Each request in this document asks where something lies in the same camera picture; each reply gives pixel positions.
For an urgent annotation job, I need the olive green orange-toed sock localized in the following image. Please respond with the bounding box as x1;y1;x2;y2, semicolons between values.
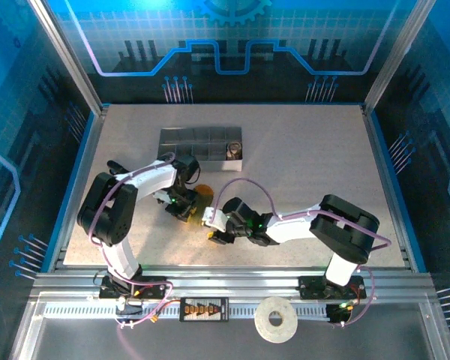
189;184;215;227

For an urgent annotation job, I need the slotted grey cable duct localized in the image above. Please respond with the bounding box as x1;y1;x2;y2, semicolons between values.
40;298;331;320

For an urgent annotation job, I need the grey divided organizer box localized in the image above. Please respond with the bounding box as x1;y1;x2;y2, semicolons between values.
155;126;245;173

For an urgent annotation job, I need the beige brown argyle sock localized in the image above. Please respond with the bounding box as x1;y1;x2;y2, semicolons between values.
224;141;243;161

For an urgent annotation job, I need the black stapler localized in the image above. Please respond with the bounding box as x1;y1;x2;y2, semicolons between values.
106;160;129;176

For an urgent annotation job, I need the black controller with green light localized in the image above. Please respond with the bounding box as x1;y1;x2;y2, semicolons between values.
325;301;356;326

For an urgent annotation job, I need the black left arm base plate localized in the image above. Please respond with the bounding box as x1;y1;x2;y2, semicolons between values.
98;275;168;300

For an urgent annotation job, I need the aluminium frame post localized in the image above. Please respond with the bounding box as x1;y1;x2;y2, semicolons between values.
362;0;437;114
28;0;107;114

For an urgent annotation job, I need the white tape roll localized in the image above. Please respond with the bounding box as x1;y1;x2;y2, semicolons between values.
253;296;299;344

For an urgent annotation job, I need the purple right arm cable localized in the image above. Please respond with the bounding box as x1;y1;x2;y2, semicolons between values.
211;177;393;329

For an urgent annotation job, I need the aluminium table rail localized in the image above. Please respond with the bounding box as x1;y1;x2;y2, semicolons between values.
33;266;434;298

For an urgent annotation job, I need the black connector board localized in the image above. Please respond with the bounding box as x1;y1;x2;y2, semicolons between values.
178;297;230;323

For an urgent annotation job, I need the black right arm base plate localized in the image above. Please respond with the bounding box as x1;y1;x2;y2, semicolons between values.
298;275;368;301

